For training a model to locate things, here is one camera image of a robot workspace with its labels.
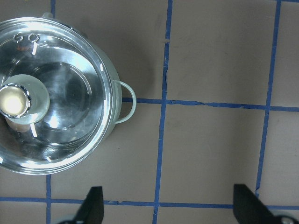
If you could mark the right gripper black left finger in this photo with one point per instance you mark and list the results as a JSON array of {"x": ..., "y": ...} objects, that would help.
[{"x": 92, "y": 209}]

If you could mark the pale green steel pot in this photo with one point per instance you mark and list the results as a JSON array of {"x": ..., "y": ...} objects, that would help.
[{"x": 116, "y": 93}]

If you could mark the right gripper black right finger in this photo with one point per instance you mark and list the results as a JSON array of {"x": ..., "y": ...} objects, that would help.
[{"x": 248, "y": 209}]

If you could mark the glass pot lid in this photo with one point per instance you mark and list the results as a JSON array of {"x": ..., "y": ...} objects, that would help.
[{"x": 46, "y": 93}]

